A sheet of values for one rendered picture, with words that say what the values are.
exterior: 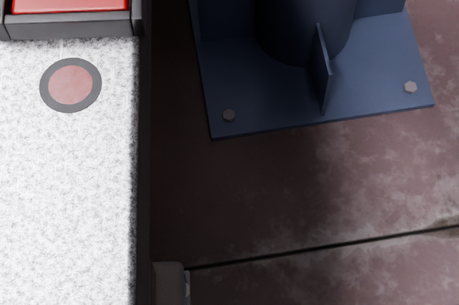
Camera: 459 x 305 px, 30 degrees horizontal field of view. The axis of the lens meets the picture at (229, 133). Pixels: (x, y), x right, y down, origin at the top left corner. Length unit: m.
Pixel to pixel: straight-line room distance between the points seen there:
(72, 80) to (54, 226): 0.08
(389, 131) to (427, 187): 0.11
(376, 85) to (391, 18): 0.14
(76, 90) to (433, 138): 1.07
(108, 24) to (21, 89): 0.05
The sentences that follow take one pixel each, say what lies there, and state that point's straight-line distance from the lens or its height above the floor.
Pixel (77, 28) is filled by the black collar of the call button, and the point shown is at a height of 0.93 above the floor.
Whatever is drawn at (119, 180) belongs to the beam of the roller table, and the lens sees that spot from 0.42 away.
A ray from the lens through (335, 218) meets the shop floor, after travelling 1.38.
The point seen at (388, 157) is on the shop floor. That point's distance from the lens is 1.43.
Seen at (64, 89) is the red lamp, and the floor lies 0.92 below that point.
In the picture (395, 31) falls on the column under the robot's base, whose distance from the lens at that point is 1.53.
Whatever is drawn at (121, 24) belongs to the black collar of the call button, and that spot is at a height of 0.93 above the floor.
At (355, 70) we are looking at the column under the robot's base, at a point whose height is 0.01.
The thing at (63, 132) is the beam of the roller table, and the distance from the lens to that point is 0.43.
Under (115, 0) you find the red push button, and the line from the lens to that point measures 0.45.
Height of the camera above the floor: 1.30
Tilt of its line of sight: 65 degrees down
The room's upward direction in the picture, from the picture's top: 2 degrees counter-clockwise
